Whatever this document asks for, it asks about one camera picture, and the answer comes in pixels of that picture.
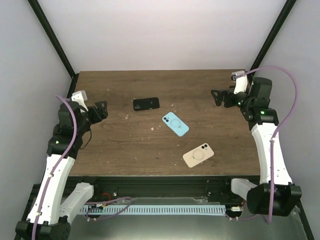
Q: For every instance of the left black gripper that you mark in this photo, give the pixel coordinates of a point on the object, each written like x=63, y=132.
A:
x=103, y=112

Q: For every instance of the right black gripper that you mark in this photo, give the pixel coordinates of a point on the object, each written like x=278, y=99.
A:
x=227, y=94

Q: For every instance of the light blue phone case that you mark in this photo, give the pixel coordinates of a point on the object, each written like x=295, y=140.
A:
x=175, y=124

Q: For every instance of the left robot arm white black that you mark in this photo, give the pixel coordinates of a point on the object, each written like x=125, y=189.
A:
x=51, y=216

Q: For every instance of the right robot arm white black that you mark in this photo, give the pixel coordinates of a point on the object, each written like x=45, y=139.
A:
x=276, y=194

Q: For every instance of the black phone case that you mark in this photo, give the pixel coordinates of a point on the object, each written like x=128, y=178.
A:
x=146, y=104

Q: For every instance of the beige phone case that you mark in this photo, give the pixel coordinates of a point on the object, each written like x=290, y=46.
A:
x=198, y=155

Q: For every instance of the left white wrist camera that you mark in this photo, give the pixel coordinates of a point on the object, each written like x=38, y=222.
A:
x=80, y=97

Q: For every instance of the left black frame post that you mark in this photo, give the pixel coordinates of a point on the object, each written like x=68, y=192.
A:
x=38, y=11

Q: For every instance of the black frame post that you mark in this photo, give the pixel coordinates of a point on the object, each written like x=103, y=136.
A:
x=279, y=22
x=38, y=11

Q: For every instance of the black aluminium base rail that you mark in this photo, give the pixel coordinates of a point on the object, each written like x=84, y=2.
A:
x=216, y=188

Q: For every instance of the right black frame post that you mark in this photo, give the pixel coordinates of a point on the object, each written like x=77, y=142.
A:
x=279, y=22

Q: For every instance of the light blue slotted cable duct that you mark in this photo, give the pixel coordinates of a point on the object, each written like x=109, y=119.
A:
x=201, y=210

